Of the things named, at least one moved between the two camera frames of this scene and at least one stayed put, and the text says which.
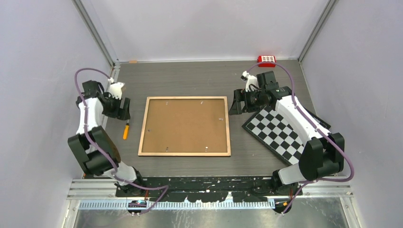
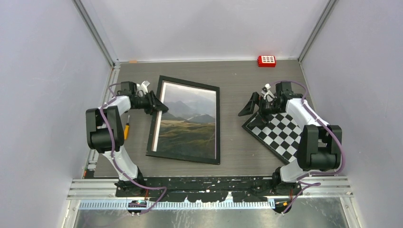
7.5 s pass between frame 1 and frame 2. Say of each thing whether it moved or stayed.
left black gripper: moved
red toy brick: stayed
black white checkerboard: stayed
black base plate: stayed
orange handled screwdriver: stayed
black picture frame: moved
